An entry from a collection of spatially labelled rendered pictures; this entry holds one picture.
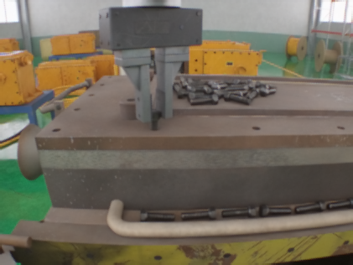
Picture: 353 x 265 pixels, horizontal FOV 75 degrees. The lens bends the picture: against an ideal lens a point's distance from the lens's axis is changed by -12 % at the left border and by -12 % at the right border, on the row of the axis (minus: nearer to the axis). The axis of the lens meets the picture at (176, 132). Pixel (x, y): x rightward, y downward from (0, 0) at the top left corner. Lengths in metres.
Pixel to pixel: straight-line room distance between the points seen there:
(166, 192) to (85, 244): 0.14
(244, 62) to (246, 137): 2.74
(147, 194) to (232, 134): 0.16
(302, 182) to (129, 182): 0.28
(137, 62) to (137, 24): 0.05
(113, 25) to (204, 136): 0.19
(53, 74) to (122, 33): 6.45
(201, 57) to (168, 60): 2.67
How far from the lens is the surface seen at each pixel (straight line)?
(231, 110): 0.44
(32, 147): 0.57
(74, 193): 0.44
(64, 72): 6.67
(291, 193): 0.46
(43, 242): 0.43
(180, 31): 0.35
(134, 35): 0.32
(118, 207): 0.41
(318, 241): 0.45
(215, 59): 3.02
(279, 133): 0.40
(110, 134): 0.38
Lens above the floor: 1.51
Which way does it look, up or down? 23 degrees down
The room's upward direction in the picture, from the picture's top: straight up
